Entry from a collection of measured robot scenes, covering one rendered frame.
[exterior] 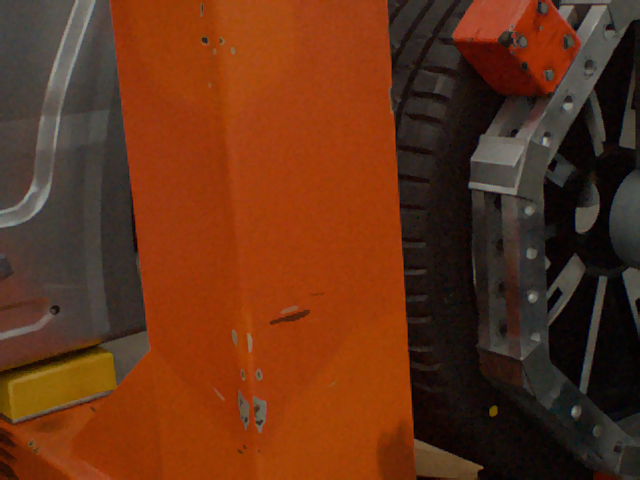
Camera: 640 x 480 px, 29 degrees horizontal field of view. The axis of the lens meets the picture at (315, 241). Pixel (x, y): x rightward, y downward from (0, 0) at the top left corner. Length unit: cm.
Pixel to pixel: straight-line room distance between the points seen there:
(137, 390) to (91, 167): 35
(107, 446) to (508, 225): 45
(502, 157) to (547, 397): 25
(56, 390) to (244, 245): 59
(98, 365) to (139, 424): 31
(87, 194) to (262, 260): 53
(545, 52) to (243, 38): 40
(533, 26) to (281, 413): 46
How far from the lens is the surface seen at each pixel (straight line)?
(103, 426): 124
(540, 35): 119
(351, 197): 95
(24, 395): 143
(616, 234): 140
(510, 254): 121
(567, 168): 140
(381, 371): 101
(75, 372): 145
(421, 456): 289
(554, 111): 122
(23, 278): 140
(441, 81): 124
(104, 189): 143
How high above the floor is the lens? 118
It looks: 14 degrees down
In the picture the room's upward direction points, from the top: 4 degrees counter-clockwise
